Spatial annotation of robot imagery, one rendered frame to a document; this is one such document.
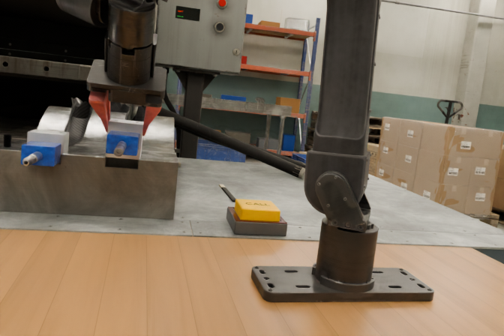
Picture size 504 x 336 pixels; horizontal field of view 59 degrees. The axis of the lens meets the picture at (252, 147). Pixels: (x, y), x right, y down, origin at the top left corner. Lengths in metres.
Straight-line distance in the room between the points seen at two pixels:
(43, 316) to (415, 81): 8.13
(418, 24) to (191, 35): 7.12
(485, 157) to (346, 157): 4.13
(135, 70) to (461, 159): 3.98
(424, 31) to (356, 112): 8.05
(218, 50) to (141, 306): 1.21
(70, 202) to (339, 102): 0.42
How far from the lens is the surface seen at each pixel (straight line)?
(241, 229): 0.66
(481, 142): 4.52
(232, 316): 0.44
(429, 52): 8.54
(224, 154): 4.54
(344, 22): 0.49
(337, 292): 0.50
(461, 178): 4.47
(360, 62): 0.48
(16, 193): 0.72
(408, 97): 8.35
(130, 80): 0.62
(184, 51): 1.55
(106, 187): 0.70
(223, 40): 1.57
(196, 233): 0.65
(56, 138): 0.70
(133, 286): 0.49
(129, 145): 0.65
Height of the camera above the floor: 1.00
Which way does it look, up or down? 7 degrees down
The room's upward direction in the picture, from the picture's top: 6 degrees clockwise
